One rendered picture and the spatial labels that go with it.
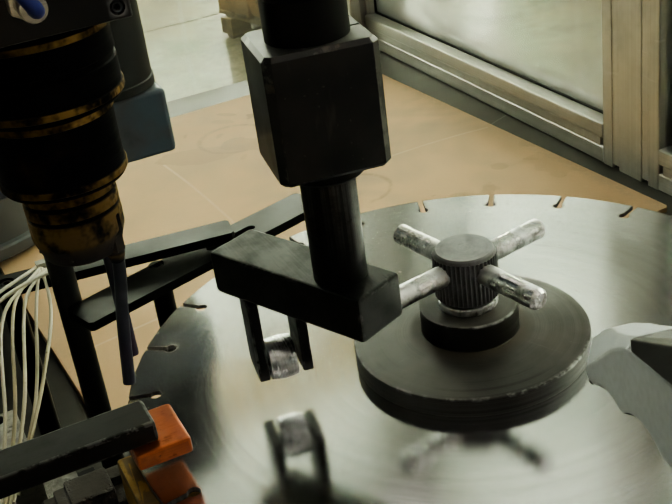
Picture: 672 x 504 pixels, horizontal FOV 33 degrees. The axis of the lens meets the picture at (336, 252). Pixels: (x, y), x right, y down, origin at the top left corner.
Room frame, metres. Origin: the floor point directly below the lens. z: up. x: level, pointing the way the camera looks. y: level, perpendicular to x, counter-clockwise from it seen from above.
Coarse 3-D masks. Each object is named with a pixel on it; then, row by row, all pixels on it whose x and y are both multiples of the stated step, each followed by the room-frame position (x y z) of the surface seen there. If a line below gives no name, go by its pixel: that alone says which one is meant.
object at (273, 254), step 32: (320, 192) 0.39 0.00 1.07; (352, 192) 0.39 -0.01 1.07; (320, 224) 0.39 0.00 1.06; (352, 224) 0.39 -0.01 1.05; (224, 256) 0.43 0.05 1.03; (256, 256) 0.42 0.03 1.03; (288, 256) 0.42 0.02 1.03; (320, 256) 0.39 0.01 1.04; (352, 256) 0.39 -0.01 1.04; (224, 288) 0.43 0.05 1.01; (256, 288) 0.42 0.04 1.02; (288, 288) 0.40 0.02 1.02; (320, 288) 0.39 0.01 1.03; (352, 288) 0.39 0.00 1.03; (384, 288) 0.39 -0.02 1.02; (256, 320) 0.42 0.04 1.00; (288, 320) 0.44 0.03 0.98; (320, 320) 0.39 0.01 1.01; (352, 320) 0.38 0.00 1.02; (384, 320) 0.38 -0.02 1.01; (256, 352) 0.42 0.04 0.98
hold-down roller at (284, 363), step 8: (272, 336) 0.43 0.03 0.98; (280, 336) 0.43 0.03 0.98; (288, 336) 0.43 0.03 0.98; (272, 344) 0.43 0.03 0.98; (280, 344) 0.43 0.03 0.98; (288, 344) 0.43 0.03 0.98; (272, 352) 0.42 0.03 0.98; (280, 352) 0.42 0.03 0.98; (288, 352) 0.42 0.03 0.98; (272, 360) 0.42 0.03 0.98; (280, 360) 0.42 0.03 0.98; (288, 360) 0.42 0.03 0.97; (296, 360) 0.42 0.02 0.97; (272, 368) 0.42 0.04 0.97; (280, 368) 0.42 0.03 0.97; (288, 368) 0.42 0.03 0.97; (296, 368) 0.42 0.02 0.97; (272, 376) 0.42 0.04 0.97; (280, 376) 0.42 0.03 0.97; (288, 376) 0.42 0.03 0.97
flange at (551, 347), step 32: (544, 288) 0.48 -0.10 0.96; (416, 320) 0.46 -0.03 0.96; (448, 320) 0.44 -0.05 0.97; (480, 320) 0.43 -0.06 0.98; (512, 320) 0.43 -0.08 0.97; (544, 320) 0.45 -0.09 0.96; (576, 320) 0.44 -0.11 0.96; (384, 352) 0.44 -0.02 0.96; (416, 352) 0.43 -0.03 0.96; (448, 352) 0.43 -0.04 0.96; (480, 352) 0.43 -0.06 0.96; (512, 352) 0.42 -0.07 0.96; (544, 352) 0.42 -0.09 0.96; (576, 352) 0.42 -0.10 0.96; (384, 384) 0.42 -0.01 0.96; (416, 384) 0.41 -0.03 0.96; (448, 384) 0.41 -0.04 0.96; (480, 384) 0.40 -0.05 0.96; (512, 384) 0.40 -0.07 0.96; (544, 384) 0.40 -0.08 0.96; (448, 416) 0.40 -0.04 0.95; (480, 416) 0.39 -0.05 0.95
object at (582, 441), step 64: (384, 256) 0.55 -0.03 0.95; (512, 256) 0.53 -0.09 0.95; (576, 256) 0.52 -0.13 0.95; (640, 256) 0.51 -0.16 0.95; (192, 320) 0.51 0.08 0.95; (640, 320) 0.45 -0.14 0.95; (192, 384) 0.45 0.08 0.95; (256, 384) 0.44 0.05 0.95; (320, 384) 0.44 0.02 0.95; (576, 384) 0.41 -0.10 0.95; (256, 448) 0.39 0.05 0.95; (320, 448) 0.39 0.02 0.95; (384, 448) 0.38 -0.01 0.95; (448, 448) 0.38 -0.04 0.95; (512, 448) 0.37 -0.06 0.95; (576, 448) 0.36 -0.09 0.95; (640, 448) 0.36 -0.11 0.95
